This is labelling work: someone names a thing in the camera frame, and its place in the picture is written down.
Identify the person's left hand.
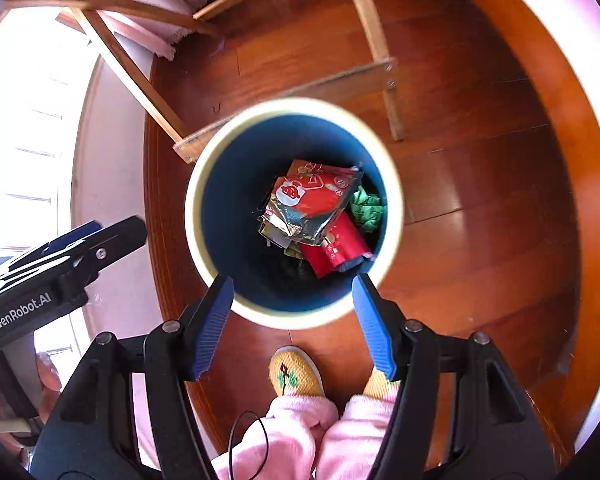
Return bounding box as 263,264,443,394
34,351,64,424

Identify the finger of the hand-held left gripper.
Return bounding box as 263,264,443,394
10,220,104,262
0,216,149,283

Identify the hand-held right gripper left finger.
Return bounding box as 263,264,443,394
29,274,236,480

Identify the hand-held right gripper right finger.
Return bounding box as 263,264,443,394
351,273,556,480

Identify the yellow embroidered slipper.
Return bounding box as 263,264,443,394
268,345,326,399
362,367,402,402

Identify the red packet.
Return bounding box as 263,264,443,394
299,211,375,279

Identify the black cable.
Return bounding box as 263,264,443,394
228,411,272,480

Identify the green wrapper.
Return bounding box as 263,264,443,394
349,185,387,234

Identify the red and white carton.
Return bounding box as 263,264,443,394
274,160,365,222

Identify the wooden folding table frame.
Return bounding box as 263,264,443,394
2,0,407,164

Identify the blue bin with cream rim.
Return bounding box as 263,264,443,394
184,97,405,331

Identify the pink fleece pant leg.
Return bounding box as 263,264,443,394
316,394,400,480
214,394,339,480

